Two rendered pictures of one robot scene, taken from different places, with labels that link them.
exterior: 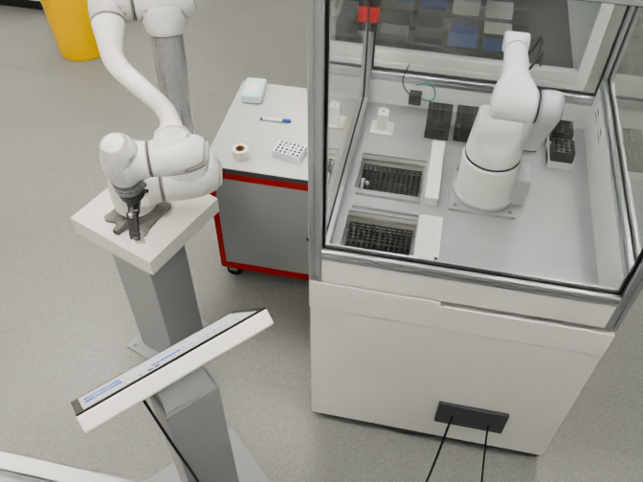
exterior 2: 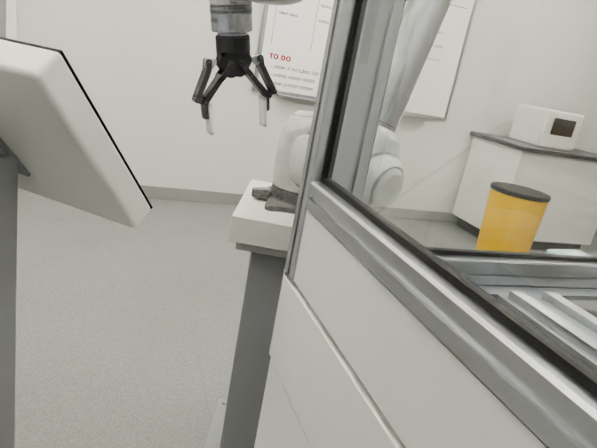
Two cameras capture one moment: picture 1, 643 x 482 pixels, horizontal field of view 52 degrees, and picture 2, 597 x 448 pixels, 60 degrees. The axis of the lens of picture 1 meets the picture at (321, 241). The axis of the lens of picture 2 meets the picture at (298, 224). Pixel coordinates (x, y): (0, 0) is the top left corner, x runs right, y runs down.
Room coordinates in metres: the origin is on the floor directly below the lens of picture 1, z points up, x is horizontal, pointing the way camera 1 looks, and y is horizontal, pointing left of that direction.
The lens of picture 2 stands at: (0.94, -0.56, 1.24)
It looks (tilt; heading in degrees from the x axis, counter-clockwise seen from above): 17 degrees down; 58
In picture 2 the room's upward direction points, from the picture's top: 11 degrees clockwise
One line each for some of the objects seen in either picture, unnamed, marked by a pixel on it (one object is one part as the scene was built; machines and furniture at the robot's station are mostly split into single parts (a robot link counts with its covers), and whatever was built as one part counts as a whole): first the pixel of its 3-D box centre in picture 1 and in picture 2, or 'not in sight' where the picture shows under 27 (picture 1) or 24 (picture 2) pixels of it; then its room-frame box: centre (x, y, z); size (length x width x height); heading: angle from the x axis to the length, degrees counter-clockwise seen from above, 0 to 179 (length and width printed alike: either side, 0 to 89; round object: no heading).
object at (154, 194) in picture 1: (133, 180); (307, 150); (1.70, 0.66, 1.00); 0.18 x 0.16 x 0.22; 103
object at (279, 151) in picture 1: (289, 151); not in sight; (2.13, 0.14, 0.78); 0.12 x 0.08 x 0.04; 69
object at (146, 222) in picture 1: (134, 211); (290, 195); (1.68, 0.69, 0.86); 0.22 x 0.18 x 0.06; 155
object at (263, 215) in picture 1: (289, 190); not in sight; (2.31, 0.16, 0.38); 0.62 x 0.58 x 0.76; 169
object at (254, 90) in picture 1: (254, 90); not in sight; (2.56, 0.32, 0.78); 0.15 x 0.10 x 0.04; 174
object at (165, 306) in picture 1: (160, 289); (270, 340); (1.70, 0.68, 0.38); 0.30 x 0.30 x 0.76; 58
